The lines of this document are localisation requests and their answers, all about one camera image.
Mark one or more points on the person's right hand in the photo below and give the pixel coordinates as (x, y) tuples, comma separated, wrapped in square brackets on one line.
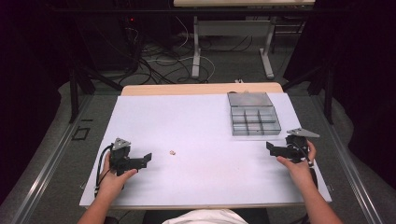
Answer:
[(299, 172)]

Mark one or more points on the metal floor rail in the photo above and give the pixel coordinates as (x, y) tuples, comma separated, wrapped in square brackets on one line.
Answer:
[(49, 161), (348, 168)]

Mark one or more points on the black computer tower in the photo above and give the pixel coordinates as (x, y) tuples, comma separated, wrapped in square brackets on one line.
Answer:
[(106, 40)]

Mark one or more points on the black metal stand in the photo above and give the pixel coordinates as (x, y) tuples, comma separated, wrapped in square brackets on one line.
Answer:
[(79, 90), (323, 87)]

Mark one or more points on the clear plastic compartment box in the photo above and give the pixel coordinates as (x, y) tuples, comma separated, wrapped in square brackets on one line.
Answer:
[(253, 116)]

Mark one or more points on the person's left hand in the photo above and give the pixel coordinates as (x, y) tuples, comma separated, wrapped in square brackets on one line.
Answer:
[(109, 183)]

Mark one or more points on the white-legged desk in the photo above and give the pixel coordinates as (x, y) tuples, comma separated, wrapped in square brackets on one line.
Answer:
[(233, 28)]

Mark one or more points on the person's white shirt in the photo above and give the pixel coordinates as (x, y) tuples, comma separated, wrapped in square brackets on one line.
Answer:
[(207, 216)]

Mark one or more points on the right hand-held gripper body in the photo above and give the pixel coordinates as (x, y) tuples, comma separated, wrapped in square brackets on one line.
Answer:
[(295, 149)]

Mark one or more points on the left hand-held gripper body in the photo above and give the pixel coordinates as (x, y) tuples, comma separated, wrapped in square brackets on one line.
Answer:
[(120, 154)]

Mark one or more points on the small beige object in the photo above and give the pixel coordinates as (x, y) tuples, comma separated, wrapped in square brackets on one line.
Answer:
[(172, 152)]

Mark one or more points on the white table mat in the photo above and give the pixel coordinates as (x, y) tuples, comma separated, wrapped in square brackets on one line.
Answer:
[(202, 174)]

